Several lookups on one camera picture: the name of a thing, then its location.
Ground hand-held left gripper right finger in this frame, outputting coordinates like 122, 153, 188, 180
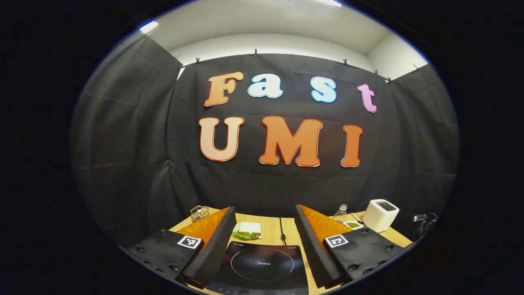
295, 204, 414, 288

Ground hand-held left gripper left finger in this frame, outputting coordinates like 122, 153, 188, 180
119, 206, 237, 288

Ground black induction cooktop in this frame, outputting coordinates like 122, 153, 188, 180
205, 242, 310, 295

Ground sandwich with lettuce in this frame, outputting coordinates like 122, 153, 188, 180
233, 222, 263, 241

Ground white toaster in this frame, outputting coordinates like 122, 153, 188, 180
362, 199, 400, 233

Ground dark metal object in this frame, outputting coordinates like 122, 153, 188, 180
413, 212, 438, 239

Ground small metal wire basket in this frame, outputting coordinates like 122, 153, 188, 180
190, 205, 210, 222

